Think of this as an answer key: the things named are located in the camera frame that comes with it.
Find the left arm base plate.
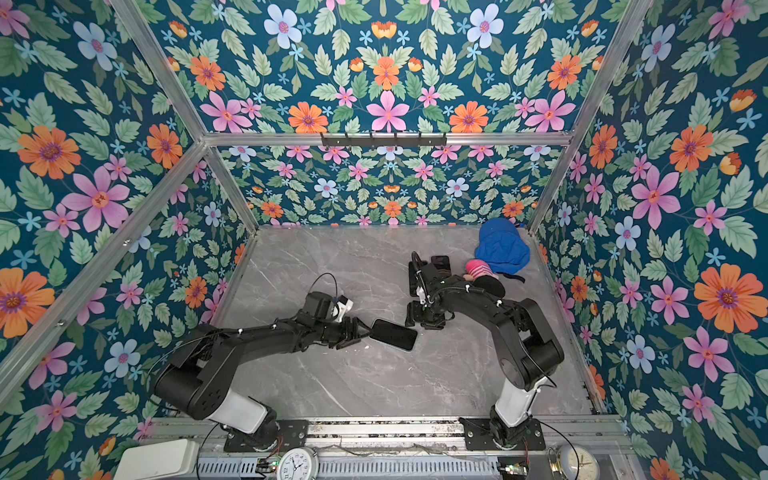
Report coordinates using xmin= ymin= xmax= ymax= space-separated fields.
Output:
xmin=223 ymin=419 xmax=310 ymax=453

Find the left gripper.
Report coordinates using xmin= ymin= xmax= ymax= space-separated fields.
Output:
xmin=312 ymin=314 xmax=374 ymax=349

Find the black hook rail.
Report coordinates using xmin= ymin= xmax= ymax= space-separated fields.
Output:
xmin=320 ymin=133 xmax=448 ymax=148

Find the black phone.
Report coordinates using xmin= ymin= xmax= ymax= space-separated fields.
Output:
xmin=369 ymin=319 xmax=418 ymax=351
xmin=430 ymin=255 xmax=451 ymax=276

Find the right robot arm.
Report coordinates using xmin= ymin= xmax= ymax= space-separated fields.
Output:
xmin=406 ymin=255 xmax=565 ymax=450

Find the black phone case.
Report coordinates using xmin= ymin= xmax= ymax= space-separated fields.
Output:
xmin=408 ymin=260 xmax=420 ymax=298

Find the white heat sink strip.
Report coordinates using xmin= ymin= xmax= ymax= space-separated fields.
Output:
xmin=191 ymin=456 xmax=501 ymax=479

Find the doll with blue cloth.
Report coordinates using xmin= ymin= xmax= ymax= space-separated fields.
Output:
xmin=464 ymin=218 xmax=531 ymax=298

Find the white box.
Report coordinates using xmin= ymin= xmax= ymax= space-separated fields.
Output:
xmin=114 ymin=439 xmax=200 ymax=480

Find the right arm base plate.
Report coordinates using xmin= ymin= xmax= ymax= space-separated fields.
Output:
xmin=459 ymin=417 xmax=546 ymax=451

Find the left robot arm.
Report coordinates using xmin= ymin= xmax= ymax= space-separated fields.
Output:
xmin=150 ymin=292 xmax=372 ymax=451

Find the white clock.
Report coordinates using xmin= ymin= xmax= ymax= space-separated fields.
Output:
xmin=276 ymin=447 xmax=319 ymax=480

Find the brass alarm clock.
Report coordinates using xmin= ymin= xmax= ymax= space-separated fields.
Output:
xmin=549 ymin=444 xmax=601 ymax=480

